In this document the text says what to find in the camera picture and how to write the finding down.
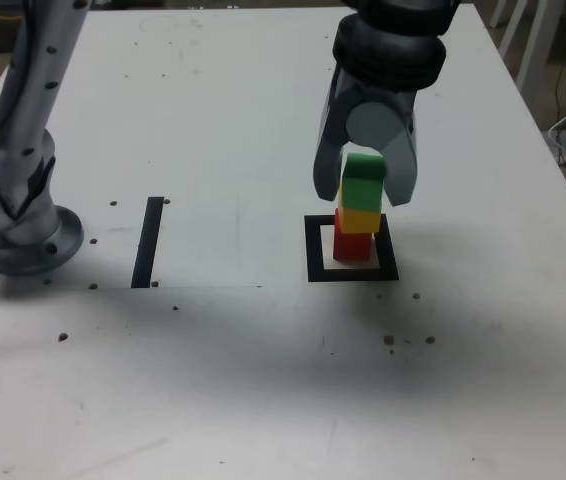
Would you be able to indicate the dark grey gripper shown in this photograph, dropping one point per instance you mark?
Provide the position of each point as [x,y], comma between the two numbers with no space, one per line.
[363,94]

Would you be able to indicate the green cube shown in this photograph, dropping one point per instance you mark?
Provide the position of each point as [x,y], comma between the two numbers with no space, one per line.
[360,190]

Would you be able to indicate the yellow cube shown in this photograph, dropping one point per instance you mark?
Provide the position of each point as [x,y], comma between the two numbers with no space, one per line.
[358,221]

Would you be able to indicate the red cube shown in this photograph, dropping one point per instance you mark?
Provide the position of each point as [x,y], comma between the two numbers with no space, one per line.
[353,247]

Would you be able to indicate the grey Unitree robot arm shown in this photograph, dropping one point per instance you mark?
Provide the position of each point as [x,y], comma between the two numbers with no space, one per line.
[38,75]

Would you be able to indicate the black tape patch on arm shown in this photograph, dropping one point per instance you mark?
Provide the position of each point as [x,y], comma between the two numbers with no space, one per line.
[38,182]

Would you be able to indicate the black tape square outline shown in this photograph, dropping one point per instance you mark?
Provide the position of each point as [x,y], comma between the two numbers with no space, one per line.
[315,250]

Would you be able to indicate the white furniture leg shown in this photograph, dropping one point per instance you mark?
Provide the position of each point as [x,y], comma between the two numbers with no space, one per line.
[535,45]
[500,12]

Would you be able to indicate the black tape strip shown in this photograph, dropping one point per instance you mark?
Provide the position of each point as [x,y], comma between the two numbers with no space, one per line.
[147,240]

